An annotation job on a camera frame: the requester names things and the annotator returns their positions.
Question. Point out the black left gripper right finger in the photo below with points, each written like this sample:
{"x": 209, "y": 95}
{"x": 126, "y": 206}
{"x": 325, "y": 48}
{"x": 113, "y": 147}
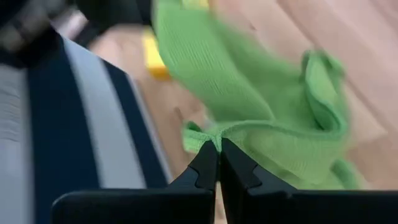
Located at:
{"x": 295, "y": 208}

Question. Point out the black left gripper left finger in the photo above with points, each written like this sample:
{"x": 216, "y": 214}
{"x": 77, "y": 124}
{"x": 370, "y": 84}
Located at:
{"x": 140, "y": 207}

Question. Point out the navy white striped fabric basket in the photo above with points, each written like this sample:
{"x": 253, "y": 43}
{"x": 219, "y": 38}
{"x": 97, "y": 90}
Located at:
{"x": 62, "y": 124}

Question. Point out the yellow towel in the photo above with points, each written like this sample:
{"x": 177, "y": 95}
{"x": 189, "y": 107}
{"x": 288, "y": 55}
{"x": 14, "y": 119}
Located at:
{"x": 154, "y": 59}

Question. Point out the green towel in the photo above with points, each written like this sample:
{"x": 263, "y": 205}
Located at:
{"x": 217, "y": 77}

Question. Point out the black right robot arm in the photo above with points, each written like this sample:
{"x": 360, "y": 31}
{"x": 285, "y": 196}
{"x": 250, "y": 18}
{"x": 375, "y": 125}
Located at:
{"x": 109, "y": 15}

